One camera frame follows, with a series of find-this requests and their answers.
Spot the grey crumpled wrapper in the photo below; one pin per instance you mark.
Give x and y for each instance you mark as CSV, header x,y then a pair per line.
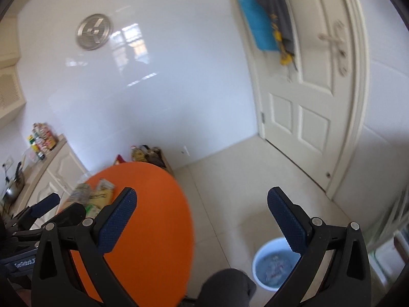
x,y
81,194

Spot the cream kitchen base cabinet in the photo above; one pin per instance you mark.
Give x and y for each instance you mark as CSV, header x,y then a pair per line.
x,y
59,173

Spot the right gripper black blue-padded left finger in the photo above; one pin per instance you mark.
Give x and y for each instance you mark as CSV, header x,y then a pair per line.
x,y
70,268

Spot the round metal wall plate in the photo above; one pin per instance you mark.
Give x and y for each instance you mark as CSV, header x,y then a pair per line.
x,y
94,31

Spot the light blue plastic bucket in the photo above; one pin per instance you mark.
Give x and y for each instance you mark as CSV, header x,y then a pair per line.
x,y
273,263

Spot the red packaging box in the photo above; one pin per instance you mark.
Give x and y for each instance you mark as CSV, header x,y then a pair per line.
x,y
119,160

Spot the white framed glass cabinet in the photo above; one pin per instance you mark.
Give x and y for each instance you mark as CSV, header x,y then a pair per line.
x,y
387,246

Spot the condiment bottles group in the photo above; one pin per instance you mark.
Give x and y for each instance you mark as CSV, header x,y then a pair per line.
x,y
42,140

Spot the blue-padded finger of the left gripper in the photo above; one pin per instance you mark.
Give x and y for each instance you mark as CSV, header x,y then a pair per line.
x,y
43,206

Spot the blue cloth hanging on door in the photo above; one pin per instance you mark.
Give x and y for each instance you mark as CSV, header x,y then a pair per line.
x,y
259,25

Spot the round orange table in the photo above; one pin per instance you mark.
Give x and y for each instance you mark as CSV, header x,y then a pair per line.
x,y
153,256

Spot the person's dark trouser leg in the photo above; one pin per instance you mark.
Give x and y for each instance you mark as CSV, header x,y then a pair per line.
x,y
228,287

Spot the white panelled door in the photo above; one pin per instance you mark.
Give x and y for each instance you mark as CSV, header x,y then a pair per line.
x,y
312,114

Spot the grey and yellow hanging apron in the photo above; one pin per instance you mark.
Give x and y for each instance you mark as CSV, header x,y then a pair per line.
x,y
279,16

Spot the metal wok with handle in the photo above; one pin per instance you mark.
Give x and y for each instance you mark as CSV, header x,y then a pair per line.
x,y
14,186

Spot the cream upper wall cabinet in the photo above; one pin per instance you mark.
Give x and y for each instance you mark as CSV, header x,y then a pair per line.
x,y
12,97

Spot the yellow green snack wrapper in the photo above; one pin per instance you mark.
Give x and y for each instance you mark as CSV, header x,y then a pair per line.
x,y
100,197

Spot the brown cardboard box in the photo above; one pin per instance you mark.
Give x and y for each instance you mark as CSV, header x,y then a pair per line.
x,y
152,155

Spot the metal door handle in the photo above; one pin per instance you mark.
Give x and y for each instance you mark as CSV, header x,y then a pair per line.
x,y
339,40

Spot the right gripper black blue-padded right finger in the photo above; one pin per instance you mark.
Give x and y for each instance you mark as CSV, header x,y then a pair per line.
x,y
347,280

